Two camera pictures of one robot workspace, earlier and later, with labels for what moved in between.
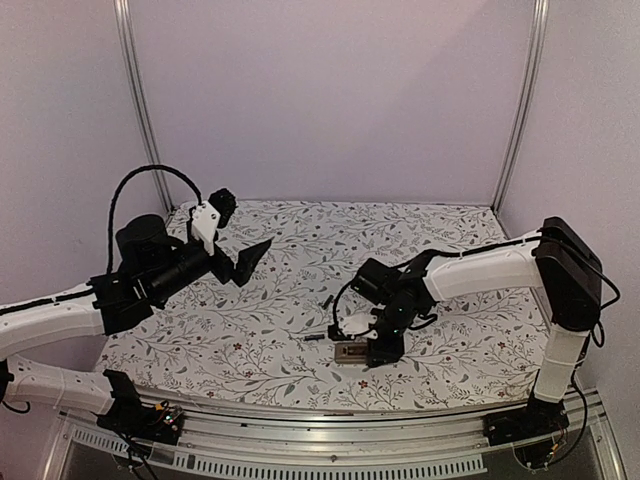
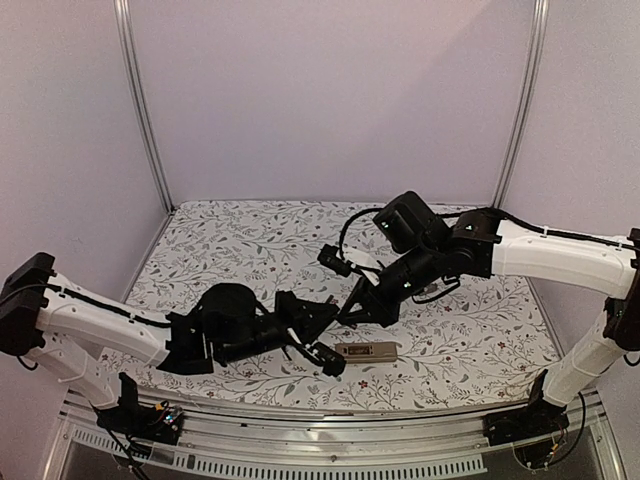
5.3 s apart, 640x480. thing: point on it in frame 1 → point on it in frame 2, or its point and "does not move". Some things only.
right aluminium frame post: [537, 46] does not move
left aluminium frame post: [124, 23] does not move
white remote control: [351, 352] does not move
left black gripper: [247, 260] → [303, 315]
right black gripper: [389, 353] → [375, 309]
